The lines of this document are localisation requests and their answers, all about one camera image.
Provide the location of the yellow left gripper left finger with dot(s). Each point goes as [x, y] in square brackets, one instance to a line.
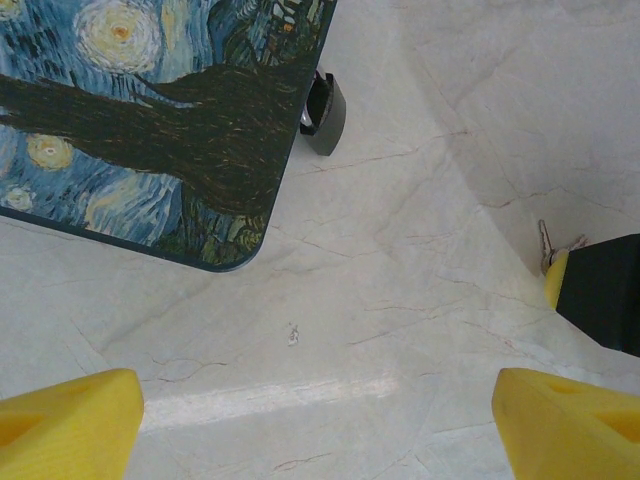
[75, 425]

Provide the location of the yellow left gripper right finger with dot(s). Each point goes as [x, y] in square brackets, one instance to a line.
[560, 425]

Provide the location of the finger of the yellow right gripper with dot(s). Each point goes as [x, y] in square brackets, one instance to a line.
[556, 282]

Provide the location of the small tan block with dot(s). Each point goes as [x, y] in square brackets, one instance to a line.
[546, 245]

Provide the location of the starry night painting mat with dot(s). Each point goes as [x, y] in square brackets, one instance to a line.
[150, 125]

